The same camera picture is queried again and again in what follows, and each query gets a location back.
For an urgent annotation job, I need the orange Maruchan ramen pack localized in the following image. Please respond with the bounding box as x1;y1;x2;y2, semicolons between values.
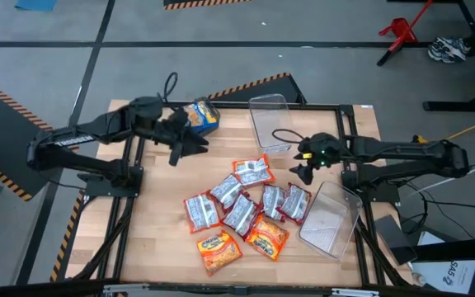
182;191;222;235
244;213;291;262
232;153;275;187
195;229;243;276

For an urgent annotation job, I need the white printed cardboard box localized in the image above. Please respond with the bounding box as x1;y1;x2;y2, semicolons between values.
411;230;475;295

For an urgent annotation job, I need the large hazard striped black mat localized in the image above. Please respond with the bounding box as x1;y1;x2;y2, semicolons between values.
0;73;80;202

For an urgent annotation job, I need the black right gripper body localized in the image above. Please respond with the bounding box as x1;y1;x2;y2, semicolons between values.
294;131;346;170

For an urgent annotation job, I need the clear plastic bin with label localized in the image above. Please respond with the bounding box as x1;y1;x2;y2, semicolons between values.
248;93;298;154

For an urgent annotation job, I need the yellow extension cable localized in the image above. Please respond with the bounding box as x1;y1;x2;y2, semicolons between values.
412;113;475;144

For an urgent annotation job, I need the red floor stand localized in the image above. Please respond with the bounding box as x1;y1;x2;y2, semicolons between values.
379;0;435;53

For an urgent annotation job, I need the dark grey flat box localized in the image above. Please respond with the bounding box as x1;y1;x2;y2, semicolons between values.
374;214;419;266

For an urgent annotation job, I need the black desk leg frame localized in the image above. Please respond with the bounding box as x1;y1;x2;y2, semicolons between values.
422;0;475;113

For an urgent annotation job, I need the black aluminium table frame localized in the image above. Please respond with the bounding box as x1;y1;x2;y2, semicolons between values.
66;92;414;290

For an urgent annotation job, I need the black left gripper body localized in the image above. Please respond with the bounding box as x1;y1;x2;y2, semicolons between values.
154;107;191;146

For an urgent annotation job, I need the black bar with silver brackets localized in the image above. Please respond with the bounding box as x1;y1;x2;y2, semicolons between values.
0;279;475;297

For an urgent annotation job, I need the dark smoked plastic bin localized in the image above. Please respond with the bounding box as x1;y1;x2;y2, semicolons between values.
179;97;222;138

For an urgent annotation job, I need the silver snack bag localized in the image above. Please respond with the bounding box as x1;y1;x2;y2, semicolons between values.
209;172;245;210

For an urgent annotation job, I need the blue floor mat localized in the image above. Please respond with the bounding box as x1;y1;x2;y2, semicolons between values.
14;0;58;12

